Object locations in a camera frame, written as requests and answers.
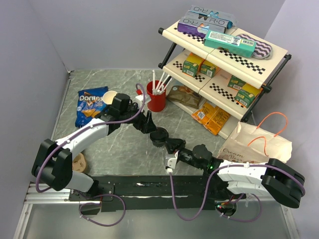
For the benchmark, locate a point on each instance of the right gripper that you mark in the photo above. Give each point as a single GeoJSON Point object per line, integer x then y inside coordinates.
{"type": "Point", "coordinates": [174, 144]}

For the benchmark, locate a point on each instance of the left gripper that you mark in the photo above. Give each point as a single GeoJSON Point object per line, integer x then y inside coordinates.
{"type": "Point", "coordinates": [149, 126]}

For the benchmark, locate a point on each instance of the black paper coffee cup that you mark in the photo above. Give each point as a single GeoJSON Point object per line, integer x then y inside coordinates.
{"type": "Point", "coordinates": [158, 144]}

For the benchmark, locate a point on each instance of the black coffee cup lid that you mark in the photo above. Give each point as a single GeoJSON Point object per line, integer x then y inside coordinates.
{"type": "Point", "coordinates": [159, 136]}

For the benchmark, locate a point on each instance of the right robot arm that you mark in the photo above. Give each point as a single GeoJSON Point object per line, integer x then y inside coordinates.
{"type": "Point", "coordinates": [226, 179]}

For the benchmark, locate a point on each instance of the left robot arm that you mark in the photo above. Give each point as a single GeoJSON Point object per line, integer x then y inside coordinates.
{"type": "Point", "coordinates": [53, 163]}

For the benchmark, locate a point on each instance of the brown paper takeout bag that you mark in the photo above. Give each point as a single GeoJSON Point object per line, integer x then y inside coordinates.
{"type": "Point", "coordinates": [252, 144]}

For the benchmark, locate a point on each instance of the red straw holder cup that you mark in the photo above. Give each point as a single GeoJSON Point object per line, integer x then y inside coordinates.
{"type": "Point", "coordinates": [157, 102]}

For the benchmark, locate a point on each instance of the white wrapped straws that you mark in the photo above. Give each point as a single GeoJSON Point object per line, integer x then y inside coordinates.
{"type": "Point", "coordinates": [158, 88]}

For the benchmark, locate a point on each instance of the brown snack bag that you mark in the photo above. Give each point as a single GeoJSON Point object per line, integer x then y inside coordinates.
{"type": "Point", "coordinates": [185, 96]}

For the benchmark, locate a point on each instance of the orange snack packet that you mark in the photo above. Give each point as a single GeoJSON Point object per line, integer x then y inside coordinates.
{"type": "Point", "coordinates": [212, 117]}

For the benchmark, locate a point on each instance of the blue Doritos chip bag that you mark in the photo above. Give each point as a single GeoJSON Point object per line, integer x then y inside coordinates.
{"type": "Point", "coordinates": [90, 103]}

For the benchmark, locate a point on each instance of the green yellow box far left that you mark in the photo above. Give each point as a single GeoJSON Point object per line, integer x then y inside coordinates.
{"type": "Point", "coordinates": [192, 64]}

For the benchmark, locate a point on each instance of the green yellow box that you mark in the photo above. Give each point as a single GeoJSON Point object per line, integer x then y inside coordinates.
{"type": "Point", "coordinates": [235, 83]}
{"type": "Point", "coordinates": [209, 69]}
{"type": "Point", "coordinates": [247, 94]}
{"type": "Point", "coordinates": [192, 64]}

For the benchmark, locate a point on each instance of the cream two-tier shelf rack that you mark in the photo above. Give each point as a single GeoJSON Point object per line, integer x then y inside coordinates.
{"type": "Point", "coordinates": [256, 72]}

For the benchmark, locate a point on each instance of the cardboard cup carrier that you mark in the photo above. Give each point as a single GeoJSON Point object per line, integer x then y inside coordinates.
{"type": "Point", "coordinates": [79, 163]}

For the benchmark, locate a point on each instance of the green yellow box right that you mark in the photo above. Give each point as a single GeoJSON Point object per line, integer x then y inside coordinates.
{"type": "Point", "coordinates": [247, 94]}

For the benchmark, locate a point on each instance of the purple toothpaste box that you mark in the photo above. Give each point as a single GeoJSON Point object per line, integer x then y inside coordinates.
{"type": "Point", "coordinates": [200, 27]}

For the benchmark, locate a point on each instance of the teal toothpaste box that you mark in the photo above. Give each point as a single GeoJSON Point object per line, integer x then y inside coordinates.
{"type": "Point", "coordinates": [232, 44]}

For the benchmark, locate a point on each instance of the blue grey toothpaste box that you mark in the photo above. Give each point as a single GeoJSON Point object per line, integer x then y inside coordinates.
{"type": "Point", "coordinates": [214, 13]}

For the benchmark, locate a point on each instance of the purple wavy sleep mask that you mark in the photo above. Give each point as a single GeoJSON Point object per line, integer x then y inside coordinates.
{"type": "Point", "coordinates": [262, 50]}

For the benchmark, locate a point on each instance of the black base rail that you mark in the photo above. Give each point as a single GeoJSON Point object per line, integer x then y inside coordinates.
{"type": "Point", "coordinates": [131, 193]}

